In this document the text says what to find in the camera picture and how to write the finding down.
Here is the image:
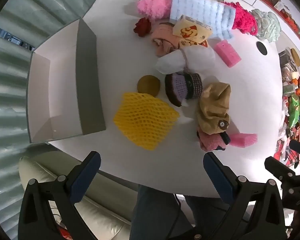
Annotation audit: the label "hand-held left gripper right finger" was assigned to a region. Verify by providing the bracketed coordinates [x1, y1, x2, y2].
[202, 151, 290, 240]

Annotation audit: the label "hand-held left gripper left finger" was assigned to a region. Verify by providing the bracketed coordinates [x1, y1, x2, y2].
[18, 151, 102, 240]

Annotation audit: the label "pink fuzzy sock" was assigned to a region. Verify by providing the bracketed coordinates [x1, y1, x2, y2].
[197, 129, 230, 152]

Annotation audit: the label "pink foam sheet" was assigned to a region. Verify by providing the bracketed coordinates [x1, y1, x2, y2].
[227, 133, 258, 148]

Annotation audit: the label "tan bear sock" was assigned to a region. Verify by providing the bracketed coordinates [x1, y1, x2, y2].
[196, 82, 232, 134]

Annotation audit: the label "yellow foam net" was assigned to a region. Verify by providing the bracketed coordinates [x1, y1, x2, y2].
[113, 92, 180, 151]

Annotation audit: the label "purple striped knitted hat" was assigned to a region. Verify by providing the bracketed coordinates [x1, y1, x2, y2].
[164, 72, 203, 107]

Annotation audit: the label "grey storage box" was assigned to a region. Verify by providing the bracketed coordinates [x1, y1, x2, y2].
[26, 17, 107, 144]

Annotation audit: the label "pink sponge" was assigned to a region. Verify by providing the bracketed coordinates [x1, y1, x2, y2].
[214, 39, 242, 67]

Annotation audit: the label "white cloth bag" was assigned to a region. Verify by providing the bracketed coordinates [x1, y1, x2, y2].
[156, 46, 217, 74]

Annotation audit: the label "yellow cartoon tissue pack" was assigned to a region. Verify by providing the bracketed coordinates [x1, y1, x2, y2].
[172, 14, 212, 40]

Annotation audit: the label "red fabric rose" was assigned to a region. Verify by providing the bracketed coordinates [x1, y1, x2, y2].
[133, 17, 152, 37]

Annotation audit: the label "pile of colourful packets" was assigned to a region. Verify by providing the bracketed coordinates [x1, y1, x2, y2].
[277, 47, 300, 175]

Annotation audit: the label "person's jeans legs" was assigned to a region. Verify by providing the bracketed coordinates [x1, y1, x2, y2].
[131, 185, 230, 240]

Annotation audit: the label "black table grommet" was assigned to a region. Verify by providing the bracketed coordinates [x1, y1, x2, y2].
[256, 41, 267, 55]

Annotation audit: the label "pale green curtain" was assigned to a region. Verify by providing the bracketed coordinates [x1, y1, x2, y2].
[0, 0, 110, 240]

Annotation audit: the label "mint green bath pouf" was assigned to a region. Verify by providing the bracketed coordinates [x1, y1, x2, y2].
[251, 9, 282, 43]

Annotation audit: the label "small orange tissue pack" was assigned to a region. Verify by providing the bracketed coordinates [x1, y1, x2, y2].
[179, 38, 208, 49]

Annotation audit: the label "magenta yarn bundle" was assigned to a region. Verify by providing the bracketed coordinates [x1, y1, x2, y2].
[224, 1, 258, 37]

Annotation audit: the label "peach knitted sock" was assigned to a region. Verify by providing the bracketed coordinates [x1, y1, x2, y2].
[151, 22, 182, 57]

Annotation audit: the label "light blue knitted cloth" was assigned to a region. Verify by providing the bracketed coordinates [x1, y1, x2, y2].
[169, 0, 237, 40]

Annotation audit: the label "pink fluffy yarn ball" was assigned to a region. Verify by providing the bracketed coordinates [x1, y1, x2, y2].
[137, 0, 174, 20]

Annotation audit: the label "red wall shelf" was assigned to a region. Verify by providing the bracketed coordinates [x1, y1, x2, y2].
[230, 0, 300, 45]

